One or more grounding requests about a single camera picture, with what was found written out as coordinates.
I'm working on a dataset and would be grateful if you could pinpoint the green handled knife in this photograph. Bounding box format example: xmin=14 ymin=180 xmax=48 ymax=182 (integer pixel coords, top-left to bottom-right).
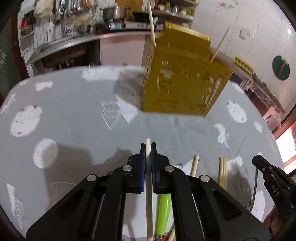
xmin=153 ymin=194 xmax=171 ymax=240

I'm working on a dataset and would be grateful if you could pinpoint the wooden chopstick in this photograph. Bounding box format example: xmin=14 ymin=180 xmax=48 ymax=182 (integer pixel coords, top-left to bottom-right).
xmin=218 ymin=157 xmax=224 ymax=188
xmin=222 ymin=156 xmax=228 ymax=190
xmin=190 ymin=155 xmax=199 ymax=177
xmin=148 ymin=1 xmax=156 ymax=48
xmin=167 ymin=224 xmax=176 ymax=241

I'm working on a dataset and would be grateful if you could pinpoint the right hand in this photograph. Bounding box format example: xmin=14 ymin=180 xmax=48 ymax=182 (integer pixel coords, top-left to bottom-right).
xmin=263 ymin=206 xmax=285 ymax=235

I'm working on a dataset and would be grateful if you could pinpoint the grey metal spoon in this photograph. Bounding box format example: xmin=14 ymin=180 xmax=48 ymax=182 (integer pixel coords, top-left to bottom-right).
xmin=249 ymin=167 xmax=258 ymax=212

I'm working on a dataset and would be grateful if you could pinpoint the grey patterned tablecloth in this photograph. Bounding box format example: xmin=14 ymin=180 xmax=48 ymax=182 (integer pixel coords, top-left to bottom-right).
xmin=1 ymin=66 xmax=282 ymax=237

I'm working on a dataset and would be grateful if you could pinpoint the yellow egg tray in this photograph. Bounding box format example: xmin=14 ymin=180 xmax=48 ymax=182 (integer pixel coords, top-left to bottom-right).
xmin=233 ymin=57 xmax=254 ymax=75

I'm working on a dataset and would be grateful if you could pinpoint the yellow utensil holder basket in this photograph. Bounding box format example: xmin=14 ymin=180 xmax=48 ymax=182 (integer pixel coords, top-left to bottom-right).
xmin=142 ymin=22 xmax=233 ymax=116

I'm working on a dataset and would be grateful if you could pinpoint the steel sink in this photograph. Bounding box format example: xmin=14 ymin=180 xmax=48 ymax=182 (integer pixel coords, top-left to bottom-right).
xmin=26 ymin=34 xmax=99 ymax=69

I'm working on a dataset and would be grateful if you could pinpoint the dark wooden door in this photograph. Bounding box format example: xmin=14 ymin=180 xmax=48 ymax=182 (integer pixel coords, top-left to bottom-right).
xmin=1 ymin=12 xmax=29 ymax=98

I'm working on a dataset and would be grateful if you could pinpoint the gas stove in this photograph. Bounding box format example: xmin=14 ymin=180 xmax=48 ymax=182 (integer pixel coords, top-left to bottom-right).
xmin=95 ymin=20 xmax=151 ymax=31

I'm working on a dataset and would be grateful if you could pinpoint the corner metal shelf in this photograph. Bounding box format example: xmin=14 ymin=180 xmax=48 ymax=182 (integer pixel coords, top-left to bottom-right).
xmin=152 ymin=0 xmax=199 ymax=23

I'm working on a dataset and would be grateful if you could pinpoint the steel cooking pot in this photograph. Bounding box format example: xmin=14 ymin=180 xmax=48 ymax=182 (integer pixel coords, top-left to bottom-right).
xmin=100 ymin=6 xmax=130 ymax=21

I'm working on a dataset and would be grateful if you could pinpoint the black wok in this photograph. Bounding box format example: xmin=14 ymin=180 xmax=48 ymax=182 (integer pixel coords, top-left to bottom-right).
xmin=132 ymin=11 xmax=149 ymax=23

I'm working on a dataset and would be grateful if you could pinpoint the hanging utensil rack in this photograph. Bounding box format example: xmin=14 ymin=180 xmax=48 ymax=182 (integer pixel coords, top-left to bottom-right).
xmin=32 ymin=0 xmax=100 ymax=22

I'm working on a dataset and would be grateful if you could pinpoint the faucet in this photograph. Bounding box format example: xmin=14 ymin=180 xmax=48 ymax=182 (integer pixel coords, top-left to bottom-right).
xmin=53 ymin=1 xmax=68 ymax=38

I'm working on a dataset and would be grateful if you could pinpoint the rectangular wooden cutting board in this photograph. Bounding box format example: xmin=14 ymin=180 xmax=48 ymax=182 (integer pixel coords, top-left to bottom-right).
xmin=115 ymin=0 xmax=143 ymax=11

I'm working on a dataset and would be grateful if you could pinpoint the green round wall plate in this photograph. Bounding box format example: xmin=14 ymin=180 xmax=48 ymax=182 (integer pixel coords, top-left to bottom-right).
xmin=272 ymin=55 xmax=290 ymax=81

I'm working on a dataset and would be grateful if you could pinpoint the white wall socket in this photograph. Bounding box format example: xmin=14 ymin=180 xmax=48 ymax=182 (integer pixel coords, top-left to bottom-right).
xmin=239 ymin=27 xmax=250 ymax=40

